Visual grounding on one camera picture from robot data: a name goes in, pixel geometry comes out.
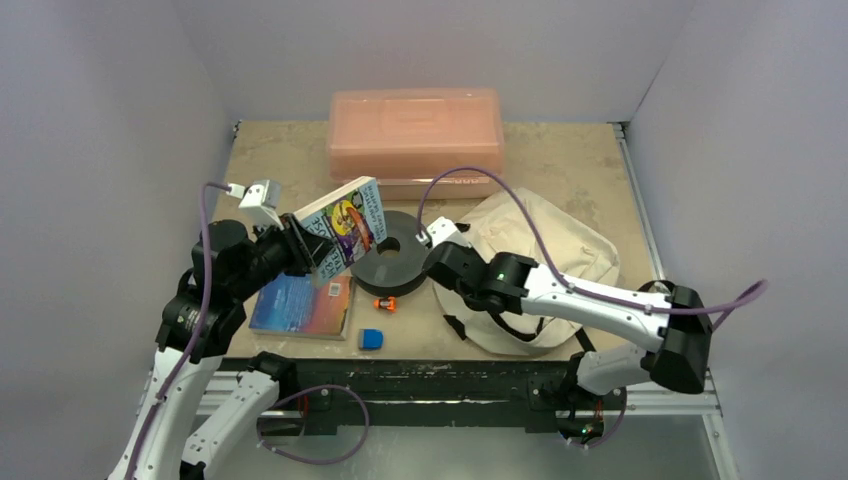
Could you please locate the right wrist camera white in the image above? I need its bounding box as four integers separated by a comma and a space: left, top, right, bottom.
415, 217, 472, 249

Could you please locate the cream canvas backpack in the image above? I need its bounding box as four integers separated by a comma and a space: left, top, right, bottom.
433, 188, 620, 357

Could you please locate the orange cover book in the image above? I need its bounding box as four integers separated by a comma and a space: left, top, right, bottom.
248, 274, 354, 340

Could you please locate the aluminium rail right side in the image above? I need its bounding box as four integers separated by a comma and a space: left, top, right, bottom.
611, 122, 721, 417

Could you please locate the blue eraser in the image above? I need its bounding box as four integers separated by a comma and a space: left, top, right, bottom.
358, 328, 384, 351

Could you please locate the small orange toy car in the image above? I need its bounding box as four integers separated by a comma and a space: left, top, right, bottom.
374, 296, 396, 312

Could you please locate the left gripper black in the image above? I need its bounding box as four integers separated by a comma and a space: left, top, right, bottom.
231, 211, 337, 299

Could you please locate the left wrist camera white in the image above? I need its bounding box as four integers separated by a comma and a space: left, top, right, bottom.
227, 179, 283, 231

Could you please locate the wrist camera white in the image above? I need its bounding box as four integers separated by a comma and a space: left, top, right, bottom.
227, 179, 283, 231
415, 217, 472, 249

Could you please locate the black filament spool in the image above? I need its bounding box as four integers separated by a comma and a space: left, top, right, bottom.
351, 210, 428, 297

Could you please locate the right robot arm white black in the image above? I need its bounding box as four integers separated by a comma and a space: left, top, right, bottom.
423, 242, 713, 407

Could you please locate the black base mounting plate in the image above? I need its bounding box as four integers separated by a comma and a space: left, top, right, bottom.
220, 354, 626, 442

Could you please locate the pink translucent storage box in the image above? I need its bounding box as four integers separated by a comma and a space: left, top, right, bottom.
326, 88, 505, 200

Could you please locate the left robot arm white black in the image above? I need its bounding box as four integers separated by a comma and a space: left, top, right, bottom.
110, 214, 337, 479

